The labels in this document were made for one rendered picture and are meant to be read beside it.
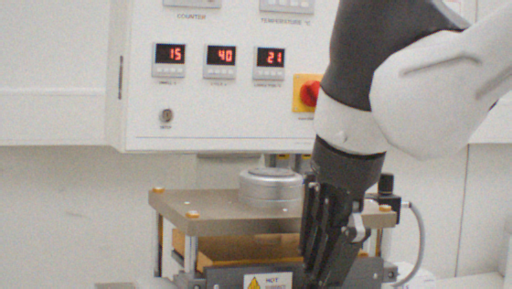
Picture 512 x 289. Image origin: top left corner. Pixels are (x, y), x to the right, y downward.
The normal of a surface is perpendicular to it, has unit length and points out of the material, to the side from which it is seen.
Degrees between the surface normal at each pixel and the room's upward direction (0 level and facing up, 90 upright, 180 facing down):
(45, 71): 90
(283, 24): 90
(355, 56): 99
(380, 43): 105
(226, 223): 90
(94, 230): 90
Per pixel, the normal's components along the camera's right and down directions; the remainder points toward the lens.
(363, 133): 0.05, 0.44
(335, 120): -0.69, 0.22
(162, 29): 0.36, 0.14
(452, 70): -0.31, 0.08
